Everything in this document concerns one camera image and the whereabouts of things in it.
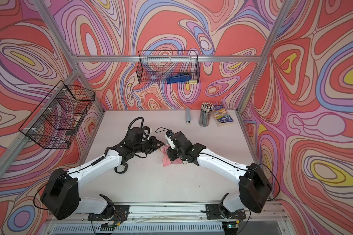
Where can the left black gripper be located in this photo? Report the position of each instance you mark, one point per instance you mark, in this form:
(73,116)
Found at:
(153,141)

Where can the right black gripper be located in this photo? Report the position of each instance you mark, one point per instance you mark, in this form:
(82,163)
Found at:
(170,151)

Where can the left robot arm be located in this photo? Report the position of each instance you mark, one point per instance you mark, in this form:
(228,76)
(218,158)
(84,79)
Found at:
(61,195)

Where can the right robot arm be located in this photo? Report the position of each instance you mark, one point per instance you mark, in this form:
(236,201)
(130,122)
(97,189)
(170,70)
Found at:
(253,186)

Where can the small black looped watch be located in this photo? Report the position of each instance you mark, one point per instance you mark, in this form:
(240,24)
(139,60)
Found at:
(121,169)

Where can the grey stapler on table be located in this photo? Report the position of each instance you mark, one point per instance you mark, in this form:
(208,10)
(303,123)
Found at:
(187,116)

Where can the metal pencil cup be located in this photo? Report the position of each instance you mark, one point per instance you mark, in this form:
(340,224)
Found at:
(206,110)

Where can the colourful book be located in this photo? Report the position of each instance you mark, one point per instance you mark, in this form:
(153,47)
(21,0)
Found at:
(221,116)

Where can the yellow sticky notes block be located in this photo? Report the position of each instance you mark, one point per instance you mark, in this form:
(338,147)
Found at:
(193,82)

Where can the blue stapler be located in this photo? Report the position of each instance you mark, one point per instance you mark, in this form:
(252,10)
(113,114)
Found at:
(179,78)

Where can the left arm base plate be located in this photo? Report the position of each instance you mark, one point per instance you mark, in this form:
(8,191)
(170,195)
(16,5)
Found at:
(118,213)

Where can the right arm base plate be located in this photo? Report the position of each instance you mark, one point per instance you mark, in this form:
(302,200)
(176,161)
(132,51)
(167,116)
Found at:
(229,207)

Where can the black wire basket back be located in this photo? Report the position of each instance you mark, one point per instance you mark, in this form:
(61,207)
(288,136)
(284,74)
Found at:
(154,66)

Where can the black wire basket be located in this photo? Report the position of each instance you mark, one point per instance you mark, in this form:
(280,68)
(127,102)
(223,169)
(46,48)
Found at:
(55,122)
(154,66)

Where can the black wire basket left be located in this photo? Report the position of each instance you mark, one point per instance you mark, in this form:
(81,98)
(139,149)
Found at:
(55,122)

